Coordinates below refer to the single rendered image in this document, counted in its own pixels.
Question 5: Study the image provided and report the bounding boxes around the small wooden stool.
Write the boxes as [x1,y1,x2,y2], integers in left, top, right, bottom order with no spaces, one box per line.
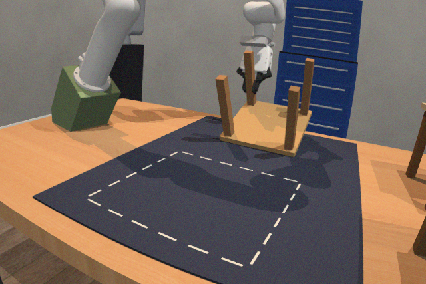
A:
[216,51,314,157]

